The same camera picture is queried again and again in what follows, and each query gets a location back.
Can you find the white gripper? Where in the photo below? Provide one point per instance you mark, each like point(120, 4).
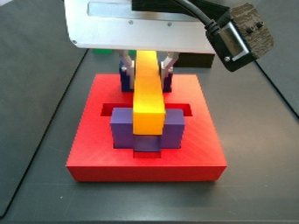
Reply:
point(106, 24)

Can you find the red base board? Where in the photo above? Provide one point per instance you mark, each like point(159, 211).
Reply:
point(110, 154)

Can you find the green stepped arch block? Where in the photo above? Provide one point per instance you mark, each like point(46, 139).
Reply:
point(110, 51)

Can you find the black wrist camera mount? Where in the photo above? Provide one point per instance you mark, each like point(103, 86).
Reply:
point(239, 36)

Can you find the long yellow block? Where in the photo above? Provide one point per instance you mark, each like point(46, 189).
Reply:
point(148, 98)

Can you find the black angled bracket holder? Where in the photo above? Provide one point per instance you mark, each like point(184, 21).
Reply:
point(200, 60)

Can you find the purple U block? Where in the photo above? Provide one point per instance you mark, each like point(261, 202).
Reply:
point(148, 135)

